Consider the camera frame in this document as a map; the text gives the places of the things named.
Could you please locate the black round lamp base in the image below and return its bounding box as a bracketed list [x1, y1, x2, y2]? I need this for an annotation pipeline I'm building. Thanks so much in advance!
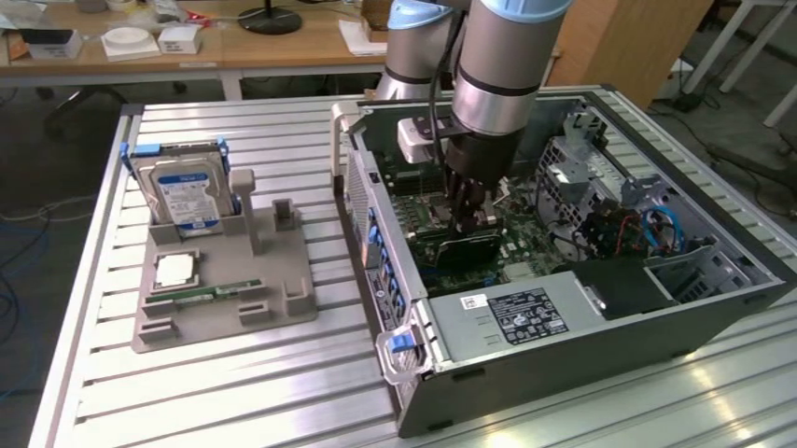
[238, 0, 305, 36]

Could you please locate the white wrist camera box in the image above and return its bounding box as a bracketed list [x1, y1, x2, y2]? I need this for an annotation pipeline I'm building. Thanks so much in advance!
[397, 117, 454, 164]

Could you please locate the white box with black top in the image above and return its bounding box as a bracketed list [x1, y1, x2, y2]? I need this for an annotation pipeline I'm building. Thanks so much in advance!
[28, 28, 83, 61]

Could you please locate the white table frame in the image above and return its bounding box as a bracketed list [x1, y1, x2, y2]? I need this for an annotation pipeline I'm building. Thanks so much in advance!
[681, 0, 797, 128]

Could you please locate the orange box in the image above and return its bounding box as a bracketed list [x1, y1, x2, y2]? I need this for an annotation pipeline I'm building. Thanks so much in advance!
[0, 35, 30, 66]

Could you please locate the blue case latch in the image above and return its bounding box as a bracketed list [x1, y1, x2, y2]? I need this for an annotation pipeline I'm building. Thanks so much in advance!
[386, 326, 417, 358]

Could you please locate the white labelled box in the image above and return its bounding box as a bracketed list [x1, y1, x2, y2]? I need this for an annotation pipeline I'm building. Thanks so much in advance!
[156, 25, 205, 53]

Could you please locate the hard disk with blue caddy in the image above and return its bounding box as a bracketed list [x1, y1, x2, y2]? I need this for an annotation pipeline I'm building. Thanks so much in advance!
[118, 137, 231, 242]

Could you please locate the perforated metal disk bay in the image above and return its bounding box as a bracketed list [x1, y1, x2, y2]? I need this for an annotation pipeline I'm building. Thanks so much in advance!
[533, 109, 630, 225]

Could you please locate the green RAM stick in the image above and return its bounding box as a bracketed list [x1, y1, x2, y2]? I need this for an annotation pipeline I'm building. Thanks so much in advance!
[147, 278, 263, 304]

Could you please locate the metal socket cover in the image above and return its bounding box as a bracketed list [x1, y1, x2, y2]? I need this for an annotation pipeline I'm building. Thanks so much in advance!
[494, 179, 520, 211]

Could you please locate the open black PC case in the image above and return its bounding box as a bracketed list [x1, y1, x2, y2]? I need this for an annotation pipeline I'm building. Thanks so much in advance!
[329, 91, 788, 440]

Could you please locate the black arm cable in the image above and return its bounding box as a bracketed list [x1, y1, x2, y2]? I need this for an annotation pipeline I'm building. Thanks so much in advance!
[428, 8, 468, 178]

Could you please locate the blue wire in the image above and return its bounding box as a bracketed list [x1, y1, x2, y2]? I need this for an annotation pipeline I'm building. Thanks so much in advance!
[640, 204, 691, 259]

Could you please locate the grey power supply unit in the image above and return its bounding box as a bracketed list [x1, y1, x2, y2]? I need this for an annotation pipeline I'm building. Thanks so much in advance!
[426, 273, 609, 363]

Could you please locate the white round dish box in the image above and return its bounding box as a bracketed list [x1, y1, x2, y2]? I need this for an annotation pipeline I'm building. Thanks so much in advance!
[102, 26, 162, 62]

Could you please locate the silver CPU chip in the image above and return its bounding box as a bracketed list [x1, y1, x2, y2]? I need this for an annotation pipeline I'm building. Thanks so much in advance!
[154, 256, 198, 287]

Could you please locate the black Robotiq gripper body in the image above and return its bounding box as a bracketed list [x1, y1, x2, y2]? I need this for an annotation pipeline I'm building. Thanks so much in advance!
[445, 128, 525, 185]

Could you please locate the grey plastic parts rack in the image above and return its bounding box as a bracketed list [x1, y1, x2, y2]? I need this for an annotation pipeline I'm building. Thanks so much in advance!
[130, 168, 321, 355]

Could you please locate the wooden desk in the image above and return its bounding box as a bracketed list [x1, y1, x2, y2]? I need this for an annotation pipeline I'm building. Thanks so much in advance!
[0, 0, 226, 89]
[221, 0, 562, 102]

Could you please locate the grey metal disk bay bracket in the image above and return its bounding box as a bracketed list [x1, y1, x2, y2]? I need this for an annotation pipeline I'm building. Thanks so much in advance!
[640, 235, 755, 307]

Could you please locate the black chair base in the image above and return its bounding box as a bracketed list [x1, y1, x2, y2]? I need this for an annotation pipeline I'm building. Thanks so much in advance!
[707, 144, 797, 186]

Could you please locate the metal CPU socket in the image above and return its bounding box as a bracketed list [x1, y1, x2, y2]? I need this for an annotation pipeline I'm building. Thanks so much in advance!
[422, 190, 456, 228]

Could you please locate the black Nvidia graphics card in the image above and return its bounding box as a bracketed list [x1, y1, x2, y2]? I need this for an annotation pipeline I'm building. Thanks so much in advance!
[434, 212, 505, 280]

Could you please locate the white paper stack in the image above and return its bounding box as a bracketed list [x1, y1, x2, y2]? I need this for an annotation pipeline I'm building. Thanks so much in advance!
[339, 18, 391, 57]

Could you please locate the red wire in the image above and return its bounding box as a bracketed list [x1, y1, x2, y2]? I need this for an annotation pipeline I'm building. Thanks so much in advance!
[613, 209, 649, 256]

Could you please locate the green motherboard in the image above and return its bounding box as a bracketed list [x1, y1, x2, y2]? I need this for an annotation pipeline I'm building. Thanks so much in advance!
[377, 153, 586, 295]

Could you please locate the wooden cabinet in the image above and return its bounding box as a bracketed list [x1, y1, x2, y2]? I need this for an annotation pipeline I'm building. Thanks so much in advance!
[550, 0, 717, 109]

